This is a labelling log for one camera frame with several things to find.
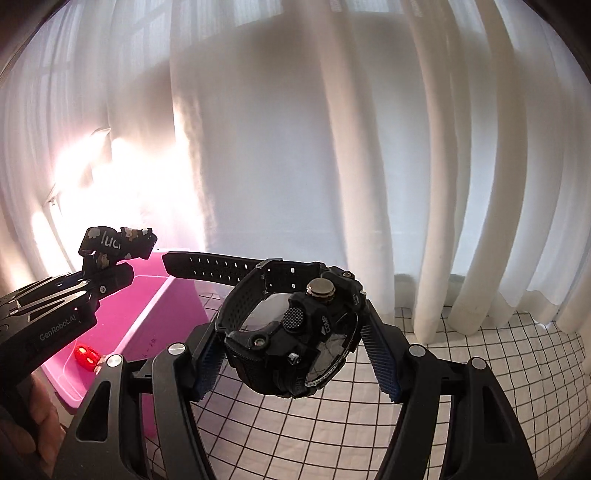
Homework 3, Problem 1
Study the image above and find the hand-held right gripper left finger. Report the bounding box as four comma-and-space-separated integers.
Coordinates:
53, 323, 227, 480

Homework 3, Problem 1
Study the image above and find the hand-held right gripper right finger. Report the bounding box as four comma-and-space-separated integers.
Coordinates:
358, 309, 539, 480

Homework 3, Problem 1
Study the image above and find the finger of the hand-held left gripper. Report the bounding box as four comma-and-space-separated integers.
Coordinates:
0, 271, 88, 301
14, 264, 136, 315

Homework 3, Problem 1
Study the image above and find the pink strawberry headband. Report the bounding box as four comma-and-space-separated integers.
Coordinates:
74, 344, 110, 373

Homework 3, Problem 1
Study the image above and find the black printed strap keychain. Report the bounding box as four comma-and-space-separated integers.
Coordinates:
79, 225, 158, 271

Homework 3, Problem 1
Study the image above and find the pink plastic storage box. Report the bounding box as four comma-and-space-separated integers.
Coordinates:
44, 249, 218, 437

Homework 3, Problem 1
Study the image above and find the black wrist watch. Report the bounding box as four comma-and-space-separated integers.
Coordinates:
163, 251, 368, 400

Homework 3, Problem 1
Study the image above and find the person's left hand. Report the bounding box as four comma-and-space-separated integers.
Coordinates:
16, 369, 70, 467

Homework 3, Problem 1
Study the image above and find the white checked tablecloth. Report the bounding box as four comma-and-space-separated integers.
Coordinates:
191, 295, 591, 480

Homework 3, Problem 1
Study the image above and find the white sheer curtain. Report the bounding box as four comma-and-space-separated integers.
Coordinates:
0, 0, 591, 333

